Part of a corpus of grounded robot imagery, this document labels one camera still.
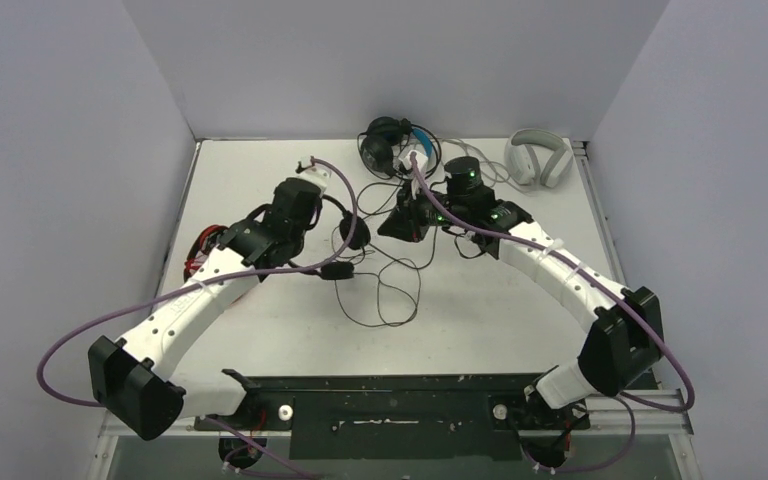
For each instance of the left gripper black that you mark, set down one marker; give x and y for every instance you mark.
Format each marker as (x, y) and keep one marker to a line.
(306, 227)

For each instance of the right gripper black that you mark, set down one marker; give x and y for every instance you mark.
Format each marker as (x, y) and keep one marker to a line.
(404, 221)

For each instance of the red black headphones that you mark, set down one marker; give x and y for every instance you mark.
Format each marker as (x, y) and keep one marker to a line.
(200, 249)

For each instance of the white grey headphones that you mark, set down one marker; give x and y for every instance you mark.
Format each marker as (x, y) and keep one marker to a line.
(535, 157)

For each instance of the small black headphones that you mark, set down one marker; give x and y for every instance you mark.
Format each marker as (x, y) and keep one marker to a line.
(355, 234)

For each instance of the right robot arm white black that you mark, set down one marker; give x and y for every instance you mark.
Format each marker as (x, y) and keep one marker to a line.
(622, 327)

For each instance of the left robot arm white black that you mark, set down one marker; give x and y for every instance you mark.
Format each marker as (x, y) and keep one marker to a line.
(132, 376)

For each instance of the black blue headphones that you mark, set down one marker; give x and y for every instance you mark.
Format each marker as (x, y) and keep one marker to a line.
(386, 138)

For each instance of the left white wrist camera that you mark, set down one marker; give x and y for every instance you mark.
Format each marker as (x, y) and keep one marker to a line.
(309, 171)

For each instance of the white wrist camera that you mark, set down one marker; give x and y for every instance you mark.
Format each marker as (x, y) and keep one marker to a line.
(309, 171)
(413, 161)

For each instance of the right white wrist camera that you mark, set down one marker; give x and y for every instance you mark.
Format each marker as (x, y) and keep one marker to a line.
(413, 161)

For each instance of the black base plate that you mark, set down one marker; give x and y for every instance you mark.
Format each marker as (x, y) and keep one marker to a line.
(419, 417)

